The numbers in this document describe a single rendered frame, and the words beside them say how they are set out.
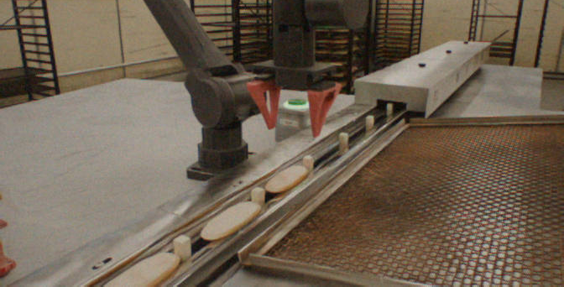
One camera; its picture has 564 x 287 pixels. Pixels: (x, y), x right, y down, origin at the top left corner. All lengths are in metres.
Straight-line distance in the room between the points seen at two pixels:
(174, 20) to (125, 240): 0.40
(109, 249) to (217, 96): 0.28
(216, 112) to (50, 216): 0.27
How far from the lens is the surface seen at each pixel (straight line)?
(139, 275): 0.44
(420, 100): 1.01
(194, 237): 0.50
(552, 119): 0.77
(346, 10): 0.51
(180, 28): 0.74
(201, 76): 0.68
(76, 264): 0.47
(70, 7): 5.57
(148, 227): 0.51
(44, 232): 0.64
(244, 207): 0.54
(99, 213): 0.66
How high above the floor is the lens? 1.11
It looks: 17 degrees down
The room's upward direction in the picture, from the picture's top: straight up
